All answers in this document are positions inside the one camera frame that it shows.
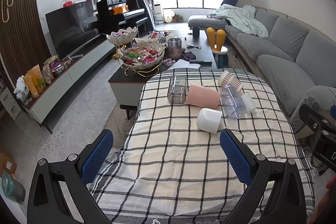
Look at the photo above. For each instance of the light green blanket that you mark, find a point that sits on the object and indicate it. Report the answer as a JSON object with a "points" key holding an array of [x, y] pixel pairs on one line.
{"points": [[241, 18]]}

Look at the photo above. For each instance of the black upright piano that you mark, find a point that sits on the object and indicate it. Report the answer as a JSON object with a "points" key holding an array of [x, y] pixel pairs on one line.
{"points": [[113, 15]]}

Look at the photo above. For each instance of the checkered paper cup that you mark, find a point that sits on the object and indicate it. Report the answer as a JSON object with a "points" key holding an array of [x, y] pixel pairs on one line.
{"points": [[227, 78]]}

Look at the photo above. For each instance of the orange snack bag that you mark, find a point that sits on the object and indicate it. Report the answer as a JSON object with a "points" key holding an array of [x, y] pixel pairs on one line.
{"points": [[34, 80]]}

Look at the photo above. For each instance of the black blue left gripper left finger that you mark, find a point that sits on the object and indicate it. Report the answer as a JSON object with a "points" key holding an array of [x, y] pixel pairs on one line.
{"points": [[46, 202]]}

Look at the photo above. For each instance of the white plastic cup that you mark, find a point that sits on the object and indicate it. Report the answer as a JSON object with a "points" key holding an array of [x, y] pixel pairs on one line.
{"points": [[208, 120]]}

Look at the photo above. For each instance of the glass jar with nuts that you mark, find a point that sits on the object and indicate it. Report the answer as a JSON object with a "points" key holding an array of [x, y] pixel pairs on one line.
{"points": [[174, 48]]}

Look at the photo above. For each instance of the small white translucent cup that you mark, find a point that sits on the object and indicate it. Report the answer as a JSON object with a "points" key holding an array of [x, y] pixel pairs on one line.
{"points": [[249, 103]]}

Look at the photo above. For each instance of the two tier candy bowl stand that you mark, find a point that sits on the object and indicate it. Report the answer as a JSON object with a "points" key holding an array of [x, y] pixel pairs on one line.
{"points": [[137, 56]]}

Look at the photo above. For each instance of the black remote control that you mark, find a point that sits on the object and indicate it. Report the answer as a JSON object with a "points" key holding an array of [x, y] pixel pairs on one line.
{"points": [[201, 62]]}

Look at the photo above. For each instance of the white air purifier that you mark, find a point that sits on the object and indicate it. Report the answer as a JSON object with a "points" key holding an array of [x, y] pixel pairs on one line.
{"points": [[158, 14]]}

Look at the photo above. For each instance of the black cylinder speaker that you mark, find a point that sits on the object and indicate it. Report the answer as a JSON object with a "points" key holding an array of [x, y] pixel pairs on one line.
{"points": [[196, 32]]}

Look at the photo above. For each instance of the dark coffee table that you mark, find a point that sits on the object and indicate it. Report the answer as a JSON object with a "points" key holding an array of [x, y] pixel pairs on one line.
{"points": [[127, 83]]}

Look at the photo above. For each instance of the black flat screen television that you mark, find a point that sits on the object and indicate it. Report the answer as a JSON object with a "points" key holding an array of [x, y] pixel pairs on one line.
{"points": [[72, 27]]}

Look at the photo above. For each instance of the white tv cabinet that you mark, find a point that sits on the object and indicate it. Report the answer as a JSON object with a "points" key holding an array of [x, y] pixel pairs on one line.
{"points": [[43, 105]]}

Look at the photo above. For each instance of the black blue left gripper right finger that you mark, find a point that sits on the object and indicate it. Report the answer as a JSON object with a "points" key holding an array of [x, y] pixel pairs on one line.
{"points": [[286, 202]]}

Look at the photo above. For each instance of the black white checkered tablecloth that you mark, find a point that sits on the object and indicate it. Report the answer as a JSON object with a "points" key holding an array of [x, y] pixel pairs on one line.
{"points": [[170, 171]]}

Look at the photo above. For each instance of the clear plastic bottle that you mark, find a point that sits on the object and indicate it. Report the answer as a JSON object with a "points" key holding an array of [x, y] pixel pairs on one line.
{"points": [[232, 102]]}

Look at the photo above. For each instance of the clear glass mug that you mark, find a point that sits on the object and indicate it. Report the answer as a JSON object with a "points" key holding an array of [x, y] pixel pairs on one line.
{"points": [[177, 90]]}

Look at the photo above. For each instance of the person's hand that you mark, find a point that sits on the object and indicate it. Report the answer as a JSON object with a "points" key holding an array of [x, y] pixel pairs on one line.
{"points": [[323, 201]]}

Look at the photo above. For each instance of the pink plastic cup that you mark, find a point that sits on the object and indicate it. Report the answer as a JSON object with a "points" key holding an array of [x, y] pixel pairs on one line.
{"points": [[203, 97]]}

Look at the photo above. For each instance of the grey sectional sofa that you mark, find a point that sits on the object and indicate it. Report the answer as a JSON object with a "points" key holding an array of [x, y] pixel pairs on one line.
{"points": [[296, 60]]}

